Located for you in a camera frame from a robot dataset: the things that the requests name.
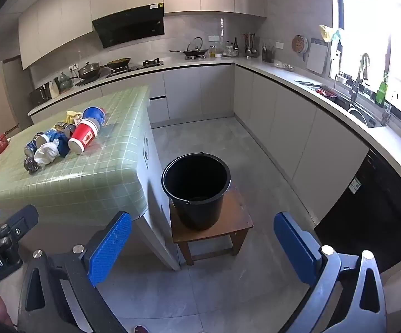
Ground black plastic bucket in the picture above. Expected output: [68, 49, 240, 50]
[161, 152, 231, 231]

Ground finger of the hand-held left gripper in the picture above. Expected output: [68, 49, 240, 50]
[2, 205, 39, 240]

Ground black induction cooker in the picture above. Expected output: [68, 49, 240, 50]
[74, 76, 100, 87]

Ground white crumpled plastic bag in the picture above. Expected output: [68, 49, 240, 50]
[34, 142, 60, 165]

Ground kitchen sink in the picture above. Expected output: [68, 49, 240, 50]
[336, 94, 386, 128]

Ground group of condiment bottles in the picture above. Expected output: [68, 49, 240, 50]
[209, 37, 240, 58]

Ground green bottle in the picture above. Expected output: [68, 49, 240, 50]
[375, 73, 389, 107]

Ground small metal tap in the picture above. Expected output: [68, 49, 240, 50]
[381, 92, 399, 125]

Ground wok with food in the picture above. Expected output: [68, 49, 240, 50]
[107, 58, 132, 69]

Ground red paper cup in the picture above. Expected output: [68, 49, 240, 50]
[68, 118, 101, 154]

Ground grey kitchen counter cabinets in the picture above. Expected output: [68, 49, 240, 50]
[27, 60, 401, 285]

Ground brown wooden stool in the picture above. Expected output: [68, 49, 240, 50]
[169, 184, 254, 266]

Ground grey kitchen island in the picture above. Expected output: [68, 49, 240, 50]
[131, 87, 182, 272]

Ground green ceramic vases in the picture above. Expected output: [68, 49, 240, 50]
[55, 73, 72, 92]

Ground blue paper cup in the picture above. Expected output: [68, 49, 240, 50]
[82, 106, 107, 126]

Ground hanging yellow rag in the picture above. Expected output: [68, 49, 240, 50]
[319, 25, 343, 42]

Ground black gas stove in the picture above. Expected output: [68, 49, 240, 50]
[105, 60, 164, 78]

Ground green checked tablecloth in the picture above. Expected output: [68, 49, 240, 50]
[0, 85, 152, 221]

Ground black dishwasher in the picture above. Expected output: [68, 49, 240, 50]
[313, 149, 401, 274]

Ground black lidded pan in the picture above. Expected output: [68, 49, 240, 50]
[77, 62, 101, 79]

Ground metal kitchen faucet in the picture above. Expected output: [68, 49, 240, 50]
[349, 53, 371, 103]

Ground blue cloth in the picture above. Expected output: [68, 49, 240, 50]
[56, 138, 71, 157]

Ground black range hood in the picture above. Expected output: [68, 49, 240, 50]
[92, 4, 164, 48]

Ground wok with lid stand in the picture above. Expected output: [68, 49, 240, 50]
[169, 37, 210, 59]

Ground white cutting board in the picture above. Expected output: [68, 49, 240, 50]
[306, 39, 329, 75]

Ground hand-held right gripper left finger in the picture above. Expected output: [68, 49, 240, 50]
[16, 211, 132, 333]

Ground metal utensil rack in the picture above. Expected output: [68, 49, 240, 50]
[243, 33, 259, 58]

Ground round brown trivet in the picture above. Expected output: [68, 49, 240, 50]
[291, 35, 308, 53]

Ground black toaster oven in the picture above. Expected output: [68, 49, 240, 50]
[30, 86, 52, 106]

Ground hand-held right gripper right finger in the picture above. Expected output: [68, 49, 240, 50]
[274, 211, 388, 333]

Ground steel wool scrubber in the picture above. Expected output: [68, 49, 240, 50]
[24, 157, 41, 175]

